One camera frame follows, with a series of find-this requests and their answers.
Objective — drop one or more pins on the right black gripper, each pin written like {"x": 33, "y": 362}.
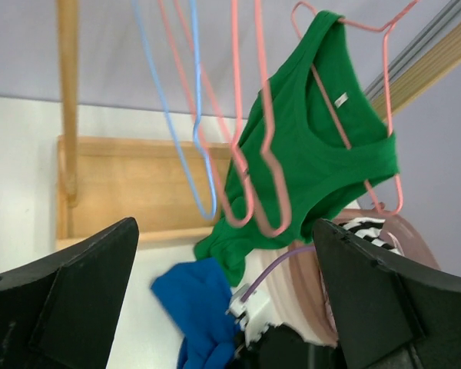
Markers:
{"x": 282, "y": 347}

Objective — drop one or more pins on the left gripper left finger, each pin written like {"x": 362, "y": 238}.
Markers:
{"x": 62, "y": 310}

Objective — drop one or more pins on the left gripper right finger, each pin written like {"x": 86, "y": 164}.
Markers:
{"x": 389, "y": 311}

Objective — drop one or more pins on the black white striped tank top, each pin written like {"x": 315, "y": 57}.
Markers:
{"x": 369, "y": 229}

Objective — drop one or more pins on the blue tank top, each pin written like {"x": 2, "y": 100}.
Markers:
{"x": 196, "y": 296}

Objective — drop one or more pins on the pink hanger of striped top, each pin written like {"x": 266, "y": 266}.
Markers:
{"x": 194, "y": 102}

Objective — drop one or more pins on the light blue wire hanger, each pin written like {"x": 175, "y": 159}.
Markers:
{"x": 207, "y": 215}

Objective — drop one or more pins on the green tank top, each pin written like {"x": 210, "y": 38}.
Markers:
{"x": 229, "y": 245}

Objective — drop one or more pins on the pink hanger of green top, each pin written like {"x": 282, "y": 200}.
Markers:
{"x": 386, "y": 77}

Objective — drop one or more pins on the translucent pink plastic basin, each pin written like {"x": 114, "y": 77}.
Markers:
{"x": 296, "y": 287}

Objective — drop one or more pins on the wooden clothes rack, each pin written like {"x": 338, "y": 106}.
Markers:
{"x": 101, "y": 180}

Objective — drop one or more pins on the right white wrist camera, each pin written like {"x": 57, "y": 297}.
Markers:
{"x": 254, "y": 315}

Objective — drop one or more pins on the right aluminium frame post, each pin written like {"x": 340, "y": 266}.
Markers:
{"x": 434, "y": 31}

